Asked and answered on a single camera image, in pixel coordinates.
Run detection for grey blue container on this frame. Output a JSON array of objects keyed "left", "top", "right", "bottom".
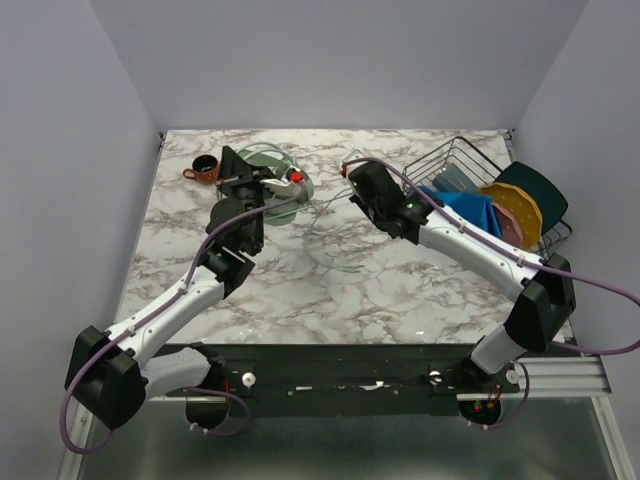
[{"left": 432, "top": 163, "right": 477, "bottom": 194}]

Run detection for purple cable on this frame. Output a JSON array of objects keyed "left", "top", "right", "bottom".
[
  {"left": 341, "top": 157, "right": 640, "bottom": 430},
  {"left": 59, "top": 182, "right": 309, "bottom": 455}
]

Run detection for dark green plate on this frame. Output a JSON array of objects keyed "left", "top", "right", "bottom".
[{"left": 496, "top": 162, "right": 569, "bottom": 235}]

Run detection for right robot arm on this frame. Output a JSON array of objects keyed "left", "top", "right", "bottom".
[{"left": 342, "top": 159, "right": 576, "bottom": 392}]

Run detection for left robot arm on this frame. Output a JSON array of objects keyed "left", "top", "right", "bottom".
[{"left": 64, "top": 146, "right": 273, "bottom": 431}]

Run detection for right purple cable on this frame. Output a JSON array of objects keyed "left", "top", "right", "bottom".
[{"left": 341, "top": 157, "right": 640, "bottom": 430}]

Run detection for pink dotted plate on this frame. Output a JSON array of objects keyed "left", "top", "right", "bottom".
[{"left": 493, "top": 203, "right": 523, "bottom": 248}]

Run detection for yellow dotted plate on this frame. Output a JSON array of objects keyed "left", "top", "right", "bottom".
[{"left": 479, "top": 182, "right": 542, "bottom": 250}]

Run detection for orange black mug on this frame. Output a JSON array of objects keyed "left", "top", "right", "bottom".
[{"left": 182, "top": 154, "right": 220, "bottom": 185}]

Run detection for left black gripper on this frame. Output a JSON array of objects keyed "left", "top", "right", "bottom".
[{"left": 213, "top": 149, "right": 278, "bottom": 251}]

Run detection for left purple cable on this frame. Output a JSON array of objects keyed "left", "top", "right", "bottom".
[{"left": 59, "top": 182, "right": 309, "bottom": 455}]

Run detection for blue cloth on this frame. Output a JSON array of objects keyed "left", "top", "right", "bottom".
[{"left": 420, "top": 186, "right": 503, "bottom": 238}]

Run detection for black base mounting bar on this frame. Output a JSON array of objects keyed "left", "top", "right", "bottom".
[{"left": 156, "top": 343, "right": 520, "bottom": 428}]

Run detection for black wire dish rack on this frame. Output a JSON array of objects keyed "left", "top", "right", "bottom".
[{"left": 403, "top": 136, "right": 573, "bottom": 258}]

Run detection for mint green headphone cable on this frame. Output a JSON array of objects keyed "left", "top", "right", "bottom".
[{"left": 287, "top": 148, "right": 374, "bottom": 275}]

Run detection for mint green headphones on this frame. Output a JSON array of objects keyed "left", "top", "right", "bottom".
[{"left": 238, "top": 142, "right": 315, "bottom": 226}]

